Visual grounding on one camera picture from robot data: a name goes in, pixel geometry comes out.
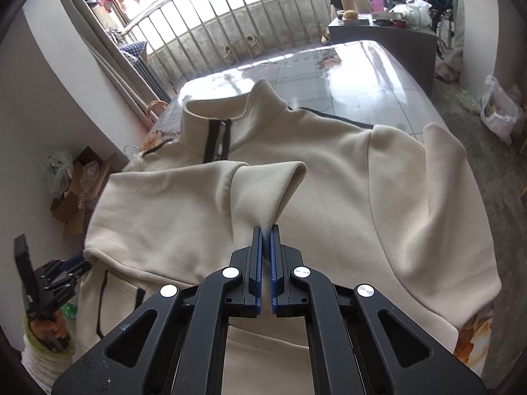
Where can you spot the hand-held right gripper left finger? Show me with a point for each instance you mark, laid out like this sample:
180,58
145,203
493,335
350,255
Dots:
257,271

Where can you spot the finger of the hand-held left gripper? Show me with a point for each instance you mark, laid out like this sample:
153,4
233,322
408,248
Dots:
78,265

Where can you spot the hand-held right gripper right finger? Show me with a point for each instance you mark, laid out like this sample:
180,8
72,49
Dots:
273,271

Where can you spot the cream zip jacket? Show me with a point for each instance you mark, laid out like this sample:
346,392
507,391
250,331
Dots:
329,173

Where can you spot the person's left hand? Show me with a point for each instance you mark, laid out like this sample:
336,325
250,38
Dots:
41,329

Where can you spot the brown cardboard box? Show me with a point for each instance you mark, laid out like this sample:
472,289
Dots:
72,201

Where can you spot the clear crumpled plastic bag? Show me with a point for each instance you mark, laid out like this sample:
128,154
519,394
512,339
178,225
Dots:
88,181

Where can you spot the white plastic bag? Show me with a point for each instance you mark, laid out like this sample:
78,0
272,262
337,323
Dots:
59,173

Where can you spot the wicker basket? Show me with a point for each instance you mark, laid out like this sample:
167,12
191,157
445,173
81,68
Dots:
158,109

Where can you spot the beige shoe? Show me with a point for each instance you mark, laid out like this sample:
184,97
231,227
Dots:
228,54
253,44

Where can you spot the blue dotted cloth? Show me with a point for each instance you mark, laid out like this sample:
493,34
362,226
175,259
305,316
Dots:
134,51

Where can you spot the metal balcony railing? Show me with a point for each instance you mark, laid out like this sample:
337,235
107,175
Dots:
193,28

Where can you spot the dark side table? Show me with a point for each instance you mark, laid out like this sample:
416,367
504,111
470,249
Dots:
391,49

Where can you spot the yellow round object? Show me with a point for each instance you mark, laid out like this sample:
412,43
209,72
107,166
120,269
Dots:
350,15

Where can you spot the black bottle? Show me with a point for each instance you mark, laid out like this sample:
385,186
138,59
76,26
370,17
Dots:
336,4

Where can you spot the translucent plastic bag with pink contents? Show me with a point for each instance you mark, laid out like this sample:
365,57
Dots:
500,111

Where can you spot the pink container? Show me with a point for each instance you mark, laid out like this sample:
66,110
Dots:
378,2

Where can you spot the wheelchair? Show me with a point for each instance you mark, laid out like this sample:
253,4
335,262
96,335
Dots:
444,33

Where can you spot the white shopping bag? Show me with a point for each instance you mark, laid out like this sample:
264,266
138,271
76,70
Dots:
418,14

